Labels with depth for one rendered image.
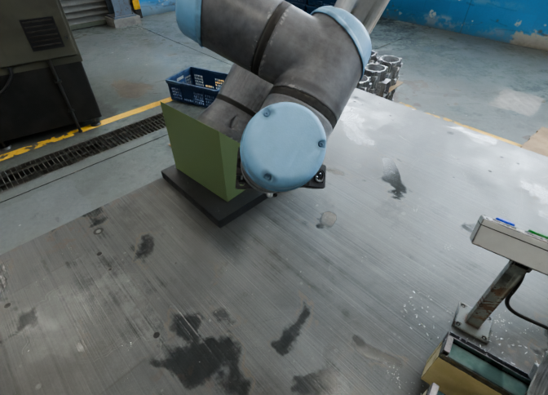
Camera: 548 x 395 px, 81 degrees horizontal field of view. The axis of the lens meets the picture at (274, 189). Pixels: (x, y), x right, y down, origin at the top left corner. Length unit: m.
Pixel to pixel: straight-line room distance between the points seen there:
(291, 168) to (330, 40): 0.15
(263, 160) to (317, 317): 0.51
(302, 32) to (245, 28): 0.06
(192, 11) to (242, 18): 0.06
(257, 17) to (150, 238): 0.70
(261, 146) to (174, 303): 0.56
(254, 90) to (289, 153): 0.62
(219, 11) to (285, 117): 0.14
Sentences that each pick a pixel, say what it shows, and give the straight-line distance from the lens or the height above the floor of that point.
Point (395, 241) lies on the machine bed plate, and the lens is 0.95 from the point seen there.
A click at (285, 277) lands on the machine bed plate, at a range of 0.83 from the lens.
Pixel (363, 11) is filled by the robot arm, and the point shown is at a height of 1.31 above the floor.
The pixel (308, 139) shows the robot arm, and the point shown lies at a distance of 0.34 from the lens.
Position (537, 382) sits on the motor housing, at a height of 0.96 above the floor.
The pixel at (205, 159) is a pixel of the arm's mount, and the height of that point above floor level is 0.95.
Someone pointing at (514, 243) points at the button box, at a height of 1.07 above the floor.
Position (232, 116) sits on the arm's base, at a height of 1.05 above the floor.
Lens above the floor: 1.48
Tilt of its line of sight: 41 degrees down
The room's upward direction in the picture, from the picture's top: straight up
